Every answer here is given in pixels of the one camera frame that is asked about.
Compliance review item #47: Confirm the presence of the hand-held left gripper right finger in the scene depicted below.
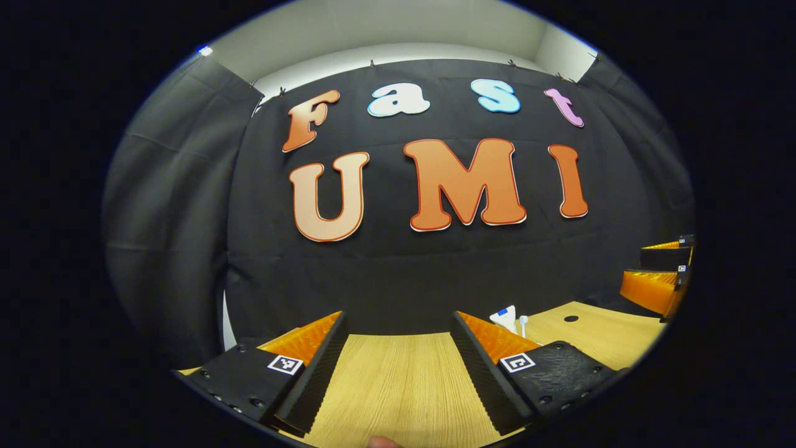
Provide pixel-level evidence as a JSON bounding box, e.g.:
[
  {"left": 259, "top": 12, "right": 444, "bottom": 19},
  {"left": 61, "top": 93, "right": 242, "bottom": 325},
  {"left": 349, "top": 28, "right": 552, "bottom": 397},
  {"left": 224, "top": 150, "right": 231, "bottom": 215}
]
[{"left": 451, "top": 310, "right": 622, "bottom": 437}]

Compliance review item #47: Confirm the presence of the white toothpaste tube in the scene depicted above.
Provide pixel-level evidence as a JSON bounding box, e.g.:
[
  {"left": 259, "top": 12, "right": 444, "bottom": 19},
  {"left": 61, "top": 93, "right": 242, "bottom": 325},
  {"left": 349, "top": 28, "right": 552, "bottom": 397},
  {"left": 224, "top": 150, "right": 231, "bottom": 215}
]
[{"left": 489, "top": 305, "right": 518, "bottom": 335}]

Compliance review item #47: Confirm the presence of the black backdrop cloth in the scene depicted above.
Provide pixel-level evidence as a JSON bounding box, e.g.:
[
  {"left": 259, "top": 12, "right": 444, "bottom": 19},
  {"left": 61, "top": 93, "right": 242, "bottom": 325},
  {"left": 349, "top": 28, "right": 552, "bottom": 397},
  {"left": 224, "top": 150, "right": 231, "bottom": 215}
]
[{"left": 103, "top": 55, "right": 696, "bottom": 368}]

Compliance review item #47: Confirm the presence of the wooden desktop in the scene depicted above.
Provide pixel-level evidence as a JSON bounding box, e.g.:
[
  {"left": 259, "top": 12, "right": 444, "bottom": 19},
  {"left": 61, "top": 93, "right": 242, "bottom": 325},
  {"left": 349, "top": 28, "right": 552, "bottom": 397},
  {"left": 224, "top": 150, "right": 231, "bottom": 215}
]
[{"left": 177, "top": 301, "right": 669, "bottom": 448}]

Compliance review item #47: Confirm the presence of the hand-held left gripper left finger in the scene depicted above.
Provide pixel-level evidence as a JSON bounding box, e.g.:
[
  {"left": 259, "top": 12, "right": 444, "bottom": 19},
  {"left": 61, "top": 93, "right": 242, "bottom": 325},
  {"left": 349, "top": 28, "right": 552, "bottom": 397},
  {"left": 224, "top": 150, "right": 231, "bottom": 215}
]
[{"left": 174, "top": 311, "right": 350, "bottom": 436}]

